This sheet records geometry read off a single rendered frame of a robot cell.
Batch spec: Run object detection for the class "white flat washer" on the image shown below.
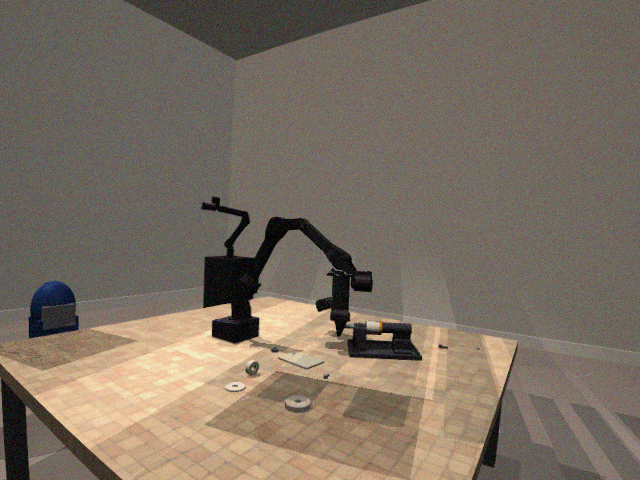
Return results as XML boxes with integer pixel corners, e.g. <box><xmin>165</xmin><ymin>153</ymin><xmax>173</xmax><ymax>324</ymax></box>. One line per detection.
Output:
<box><xmin>224</xmin><ymin>382</ymin><xmax>246</xmax><ymax>392</ymax></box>

